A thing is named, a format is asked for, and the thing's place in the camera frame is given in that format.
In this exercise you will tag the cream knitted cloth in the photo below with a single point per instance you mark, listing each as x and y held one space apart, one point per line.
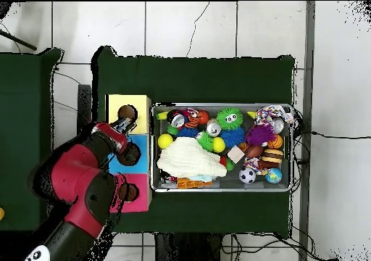
188 158

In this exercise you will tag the green spiky ball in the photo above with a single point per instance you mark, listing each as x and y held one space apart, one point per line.
205 140
230 119

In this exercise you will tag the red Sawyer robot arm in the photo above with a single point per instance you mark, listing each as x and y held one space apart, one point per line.
75 174

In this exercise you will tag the wooden box with three holes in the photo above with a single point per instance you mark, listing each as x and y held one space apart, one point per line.
142 113

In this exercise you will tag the clear mesh bin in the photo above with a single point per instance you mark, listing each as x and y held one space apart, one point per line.
269 187

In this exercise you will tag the yellow ball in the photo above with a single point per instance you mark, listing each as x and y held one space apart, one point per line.
165 141

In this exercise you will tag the black stand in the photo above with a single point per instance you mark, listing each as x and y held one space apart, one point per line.
84 104

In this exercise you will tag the dark green side tablecloth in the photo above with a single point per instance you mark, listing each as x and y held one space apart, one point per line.
23 113

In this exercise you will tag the blue spiky ball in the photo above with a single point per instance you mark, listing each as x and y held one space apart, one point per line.
232 137

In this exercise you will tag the wooden cube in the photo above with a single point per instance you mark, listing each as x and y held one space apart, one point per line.
235 154

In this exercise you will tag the small soccer ball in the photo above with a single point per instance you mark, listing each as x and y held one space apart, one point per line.
247 175

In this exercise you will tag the black rod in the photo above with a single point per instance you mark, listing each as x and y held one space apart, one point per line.
20 41

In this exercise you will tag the purple spiky ball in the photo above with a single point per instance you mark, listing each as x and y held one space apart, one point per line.
259 134

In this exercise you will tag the small yellow object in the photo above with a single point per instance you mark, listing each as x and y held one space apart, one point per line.
1 214

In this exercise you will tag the burger toy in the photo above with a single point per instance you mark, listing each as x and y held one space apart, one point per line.
272 155

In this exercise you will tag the globe ball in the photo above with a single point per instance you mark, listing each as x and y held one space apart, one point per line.
274 176

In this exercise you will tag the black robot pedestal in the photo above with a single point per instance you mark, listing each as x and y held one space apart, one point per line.
179 249

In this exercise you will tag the grey metal rail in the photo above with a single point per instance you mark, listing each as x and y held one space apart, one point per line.
309 69

